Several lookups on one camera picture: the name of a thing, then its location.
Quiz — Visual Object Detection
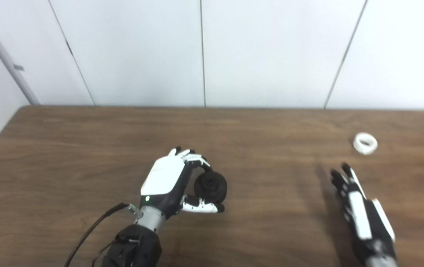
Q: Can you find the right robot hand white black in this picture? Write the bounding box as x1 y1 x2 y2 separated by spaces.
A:
330 162 398 260

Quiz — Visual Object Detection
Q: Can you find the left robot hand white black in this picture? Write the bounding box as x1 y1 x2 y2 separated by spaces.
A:
140 147 225 219

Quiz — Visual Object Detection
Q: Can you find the round black part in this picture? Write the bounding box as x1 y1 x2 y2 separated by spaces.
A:
194 171 228 204

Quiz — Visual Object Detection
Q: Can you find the white ring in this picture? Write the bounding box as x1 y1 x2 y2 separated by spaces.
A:
353 132 378 155

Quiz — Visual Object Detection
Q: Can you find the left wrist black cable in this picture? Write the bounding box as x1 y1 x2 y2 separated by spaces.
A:
65 202 138 267

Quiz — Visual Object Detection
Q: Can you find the grey wall corner strip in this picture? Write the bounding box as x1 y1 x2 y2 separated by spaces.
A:
0 0 41 106

